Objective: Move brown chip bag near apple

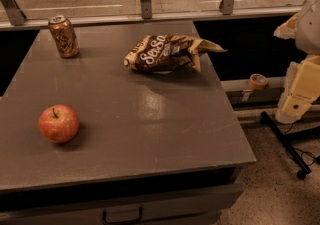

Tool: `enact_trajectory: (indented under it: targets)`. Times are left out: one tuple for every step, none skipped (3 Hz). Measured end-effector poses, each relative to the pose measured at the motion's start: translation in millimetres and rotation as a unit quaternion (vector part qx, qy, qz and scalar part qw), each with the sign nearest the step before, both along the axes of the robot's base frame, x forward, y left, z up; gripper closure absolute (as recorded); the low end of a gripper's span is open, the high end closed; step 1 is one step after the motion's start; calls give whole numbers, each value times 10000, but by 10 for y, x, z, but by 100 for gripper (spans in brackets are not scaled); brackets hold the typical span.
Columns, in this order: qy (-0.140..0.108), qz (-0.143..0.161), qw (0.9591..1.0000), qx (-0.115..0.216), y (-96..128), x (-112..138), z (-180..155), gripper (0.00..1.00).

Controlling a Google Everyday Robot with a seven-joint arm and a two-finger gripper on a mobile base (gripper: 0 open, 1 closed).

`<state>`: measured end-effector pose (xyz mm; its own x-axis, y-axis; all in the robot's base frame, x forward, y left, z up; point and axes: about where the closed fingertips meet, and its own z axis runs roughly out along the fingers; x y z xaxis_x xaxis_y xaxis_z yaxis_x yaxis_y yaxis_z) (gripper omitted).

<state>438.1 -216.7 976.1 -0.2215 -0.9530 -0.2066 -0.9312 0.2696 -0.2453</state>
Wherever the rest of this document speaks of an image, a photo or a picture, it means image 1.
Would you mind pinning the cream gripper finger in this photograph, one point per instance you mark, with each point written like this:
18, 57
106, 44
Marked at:
305, 85

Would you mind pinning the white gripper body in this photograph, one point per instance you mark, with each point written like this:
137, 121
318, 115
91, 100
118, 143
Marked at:
309, 30

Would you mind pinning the brown chip bag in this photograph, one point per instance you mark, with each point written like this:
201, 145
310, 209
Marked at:
167, 53

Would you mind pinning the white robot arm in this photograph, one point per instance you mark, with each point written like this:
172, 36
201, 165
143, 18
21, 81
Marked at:
302, 80

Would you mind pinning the red apple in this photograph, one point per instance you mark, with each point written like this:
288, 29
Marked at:
59, 123

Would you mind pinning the orange tape roll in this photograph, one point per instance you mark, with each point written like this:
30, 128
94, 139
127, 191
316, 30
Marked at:
258, 81

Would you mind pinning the black stand leg with caster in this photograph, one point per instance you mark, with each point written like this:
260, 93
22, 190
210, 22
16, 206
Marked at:
304, 168

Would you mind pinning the grey cabinet drawer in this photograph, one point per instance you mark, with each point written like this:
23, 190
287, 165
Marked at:
200, 206

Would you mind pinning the orange soda can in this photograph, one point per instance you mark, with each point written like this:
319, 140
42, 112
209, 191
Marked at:
64, 36

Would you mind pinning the black drawer handle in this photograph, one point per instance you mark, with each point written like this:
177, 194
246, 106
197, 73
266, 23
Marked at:
131, 216

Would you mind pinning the left metal railing post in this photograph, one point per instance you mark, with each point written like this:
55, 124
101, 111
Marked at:
14, 13

